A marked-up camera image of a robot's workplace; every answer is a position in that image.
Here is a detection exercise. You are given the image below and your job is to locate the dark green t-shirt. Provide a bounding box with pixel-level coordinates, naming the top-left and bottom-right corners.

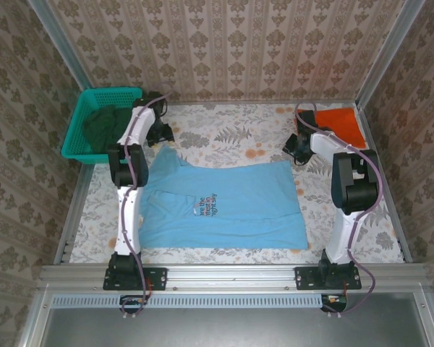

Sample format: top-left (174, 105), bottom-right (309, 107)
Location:
top-left (83, 105), bottom-right (133, 155)

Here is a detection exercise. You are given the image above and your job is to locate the aluminium table side rail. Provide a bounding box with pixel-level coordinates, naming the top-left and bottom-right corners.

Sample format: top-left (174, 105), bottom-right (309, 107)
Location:
top-left (356, 108), bottom-right (413, 263)
top-left (54, 164), bottom-right (95, 265)

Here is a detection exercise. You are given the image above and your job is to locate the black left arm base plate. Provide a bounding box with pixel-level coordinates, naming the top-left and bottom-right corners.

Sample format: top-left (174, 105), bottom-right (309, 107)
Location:
top-left (102, 266), bottom-right (169, 291)

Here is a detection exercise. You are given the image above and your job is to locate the floral patterned tablecloth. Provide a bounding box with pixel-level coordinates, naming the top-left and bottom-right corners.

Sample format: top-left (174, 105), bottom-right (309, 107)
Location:
top-left (69, 103), bottom-right (406, 265)

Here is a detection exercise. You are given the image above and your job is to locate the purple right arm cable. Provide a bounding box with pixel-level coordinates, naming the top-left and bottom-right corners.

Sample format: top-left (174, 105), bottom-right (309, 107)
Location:
top-left (294, 102), bottom-right (386, 319)

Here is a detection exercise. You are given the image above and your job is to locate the green plastic basket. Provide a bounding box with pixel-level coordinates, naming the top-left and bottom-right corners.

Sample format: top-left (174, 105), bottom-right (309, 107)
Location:
top-left (60, 86), bottom-right (144, 166)

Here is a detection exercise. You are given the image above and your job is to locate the orange folded t-shirt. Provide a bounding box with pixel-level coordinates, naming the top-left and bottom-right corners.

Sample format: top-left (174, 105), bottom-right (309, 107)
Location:
top-left (294, 107), bottom-right (367, 150)

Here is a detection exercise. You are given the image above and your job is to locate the grey metal panel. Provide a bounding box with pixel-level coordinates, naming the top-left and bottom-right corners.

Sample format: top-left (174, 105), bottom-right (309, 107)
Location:
top-left (17, 292), bottom-right (434, 347)

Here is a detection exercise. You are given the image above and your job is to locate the aluminium frame post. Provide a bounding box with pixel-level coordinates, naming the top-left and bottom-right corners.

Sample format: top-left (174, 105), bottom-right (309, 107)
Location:
top-left (356, 0), bottom-right (419, 106)
top-left (27, 0), bottom-right (95, 91)

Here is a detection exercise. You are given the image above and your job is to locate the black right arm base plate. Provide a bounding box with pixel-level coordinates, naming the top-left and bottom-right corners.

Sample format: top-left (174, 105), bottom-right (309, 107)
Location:
top-left (294, 266), bottom-right (361, 291)

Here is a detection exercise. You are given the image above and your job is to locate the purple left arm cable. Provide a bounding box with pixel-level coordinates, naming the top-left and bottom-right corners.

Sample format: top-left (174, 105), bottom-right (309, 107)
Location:
top-left (119, 81), bottom-right (174, 321)

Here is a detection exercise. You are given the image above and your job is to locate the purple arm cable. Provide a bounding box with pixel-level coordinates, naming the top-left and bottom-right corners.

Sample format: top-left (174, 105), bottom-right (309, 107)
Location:
top-left (294, 102), bottom-right (386, 319)
top-left (119, 81), bottom-right (174, 321)

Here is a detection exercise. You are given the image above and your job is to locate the light blue printed t-shirt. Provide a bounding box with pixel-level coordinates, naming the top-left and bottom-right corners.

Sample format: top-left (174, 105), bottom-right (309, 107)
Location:
top-left (136, 145), bottom-right (310, 250)

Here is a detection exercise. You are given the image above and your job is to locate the wide aluminium base rail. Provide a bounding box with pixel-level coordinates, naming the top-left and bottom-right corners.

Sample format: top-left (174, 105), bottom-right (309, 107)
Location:
top-left (39, 263), bottom-right (433, 290)

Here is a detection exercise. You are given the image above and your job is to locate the grey slotted cable duct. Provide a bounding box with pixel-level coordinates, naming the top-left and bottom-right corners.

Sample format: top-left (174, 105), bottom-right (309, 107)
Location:
top-left (52, 293), bottom-right (323, 309)

